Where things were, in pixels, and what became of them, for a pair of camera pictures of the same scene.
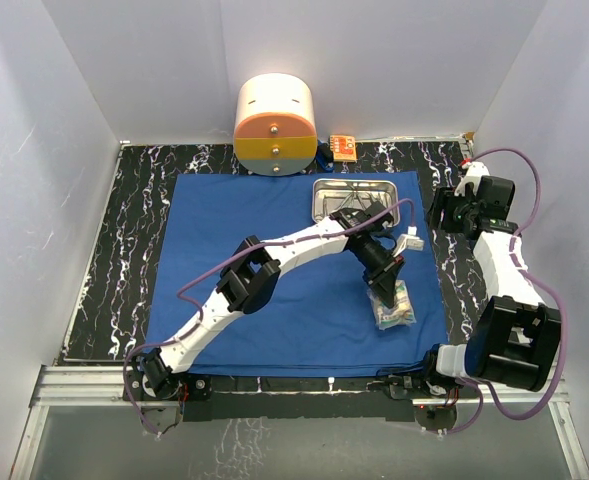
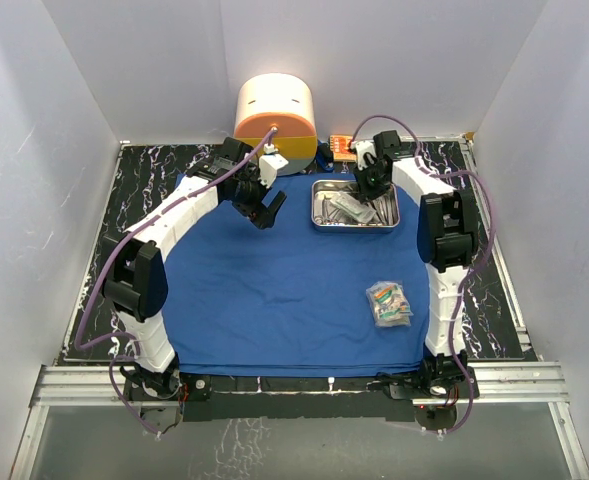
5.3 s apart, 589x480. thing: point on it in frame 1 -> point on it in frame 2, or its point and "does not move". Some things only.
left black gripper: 384,283 -> 262,219
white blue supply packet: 400,313 does not move
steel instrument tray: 333,194 does not move
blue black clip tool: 325,156 does not move
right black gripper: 442,207 -> 366,193
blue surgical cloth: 315,320 does not move
